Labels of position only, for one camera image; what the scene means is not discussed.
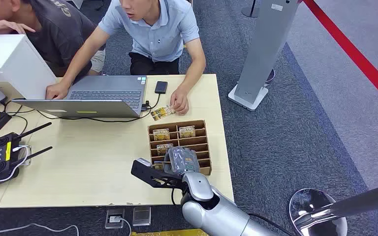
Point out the person's right hand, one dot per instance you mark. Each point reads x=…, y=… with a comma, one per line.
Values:
x=57, y=91
x=9, y=26

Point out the person's left hand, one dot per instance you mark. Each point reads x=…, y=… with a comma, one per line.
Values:
x=180, y=101

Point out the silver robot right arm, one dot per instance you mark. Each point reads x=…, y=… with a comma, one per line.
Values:
x=215, y=211

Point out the person's left forearm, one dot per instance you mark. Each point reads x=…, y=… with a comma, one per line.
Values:
x=194, y=75

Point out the person's right forearm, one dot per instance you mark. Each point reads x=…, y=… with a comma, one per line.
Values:
x=76, y=65

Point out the person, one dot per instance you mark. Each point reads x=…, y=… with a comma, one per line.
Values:
x=62, y=35
x=159, y=35

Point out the wooden card holder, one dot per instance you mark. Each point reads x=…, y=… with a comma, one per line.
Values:
x=205, y=153

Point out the black external drive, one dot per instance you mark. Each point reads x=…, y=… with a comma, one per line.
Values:
x=161, y=87

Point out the white box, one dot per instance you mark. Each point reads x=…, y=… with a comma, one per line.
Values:
x=9, y=62

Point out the grey laptop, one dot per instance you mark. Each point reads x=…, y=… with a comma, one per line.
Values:
x=107, y=92

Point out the small clear plastic piece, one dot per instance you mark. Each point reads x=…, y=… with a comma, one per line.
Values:
x=26, y=156

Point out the black remote controller with antennas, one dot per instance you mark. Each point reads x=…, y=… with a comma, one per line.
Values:
x=0, y=163

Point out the grey kiosk pillar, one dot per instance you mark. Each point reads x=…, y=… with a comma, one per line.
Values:
x=264, y=49

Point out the dark stanchion base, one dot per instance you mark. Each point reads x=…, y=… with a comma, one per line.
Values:
x=250, y=11

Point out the closed metal floor socket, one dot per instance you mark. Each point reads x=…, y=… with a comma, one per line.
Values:
x=141, y=216

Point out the yellow strip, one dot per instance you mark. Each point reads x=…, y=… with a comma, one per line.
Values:
x=169, y=233

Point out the floor socket with white plug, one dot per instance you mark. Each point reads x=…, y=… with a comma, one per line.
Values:
x=114, y=219

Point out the chrome stanchion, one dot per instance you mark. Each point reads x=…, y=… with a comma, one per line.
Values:
x=319, y=211

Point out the red barrier belt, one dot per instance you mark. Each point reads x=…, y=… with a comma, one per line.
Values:
x=355, y=55

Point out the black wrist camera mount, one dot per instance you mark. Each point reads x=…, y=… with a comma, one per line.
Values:
x=150, y=174

